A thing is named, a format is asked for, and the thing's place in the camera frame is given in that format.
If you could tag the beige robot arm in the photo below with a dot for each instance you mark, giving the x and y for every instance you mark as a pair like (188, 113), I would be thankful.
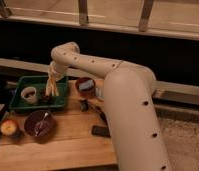
(127, 95)

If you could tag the metal spoon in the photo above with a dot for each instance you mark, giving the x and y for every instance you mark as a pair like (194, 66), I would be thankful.
(38, 127)

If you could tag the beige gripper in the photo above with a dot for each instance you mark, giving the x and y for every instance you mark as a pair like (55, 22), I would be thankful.
(57, 71)

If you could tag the small black can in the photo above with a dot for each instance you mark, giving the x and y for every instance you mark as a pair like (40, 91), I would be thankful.
(84, 105)

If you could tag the purple bowl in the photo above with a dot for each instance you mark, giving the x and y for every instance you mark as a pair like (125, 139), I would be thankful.
(34, 118)

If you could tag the white cup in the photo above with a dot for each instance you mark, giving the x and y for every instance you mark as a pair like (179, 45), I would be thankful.
(29, 94)

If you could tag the green plastic tray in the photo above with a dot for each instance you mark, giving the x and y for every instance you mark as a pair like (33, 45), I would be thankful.
(19, 105)

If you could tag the black rectangular block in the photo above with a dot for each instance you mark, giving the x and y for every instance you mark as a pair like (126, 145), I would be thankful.
(100, 131)

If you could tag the dark grapes bunch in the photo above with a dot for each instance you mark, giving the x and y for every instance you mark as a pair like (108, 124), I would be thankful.
(46, 99)

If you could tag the blue sponge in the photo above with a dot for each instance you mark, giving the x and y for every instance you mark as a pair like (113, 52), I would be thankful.
(86, 85)

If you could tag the red yellow apple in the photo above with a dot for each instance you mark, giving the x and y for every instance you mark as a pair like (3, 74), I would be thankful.
(9, 128)

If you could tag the black handled utensil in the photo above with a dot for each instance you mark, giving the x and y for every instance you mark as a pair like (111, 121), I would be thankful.
(99, 111)

